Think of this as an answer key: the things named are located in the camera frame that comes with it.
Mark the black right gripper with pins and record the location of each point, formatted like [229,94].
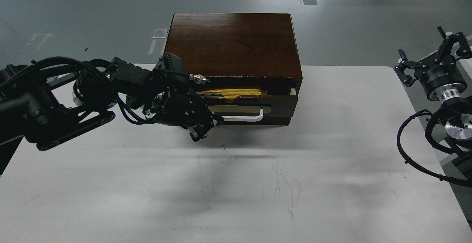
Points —
[440,72]

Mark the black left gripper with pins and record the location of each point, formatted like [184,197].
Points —
[162,96]

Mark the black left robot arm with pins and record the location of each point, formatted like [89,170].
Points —
[54,100]

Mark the yellow corn cob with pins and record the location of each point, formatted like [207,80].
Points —
[230,93]

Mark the dark wooden drawer cabinet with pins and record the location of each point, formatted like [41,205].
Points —
[236,45]

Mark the wooden drawer with white handle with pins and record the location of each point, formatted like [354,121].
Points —
[268,109]

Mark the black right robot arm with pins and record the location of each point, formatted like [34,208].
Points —
[453,114]

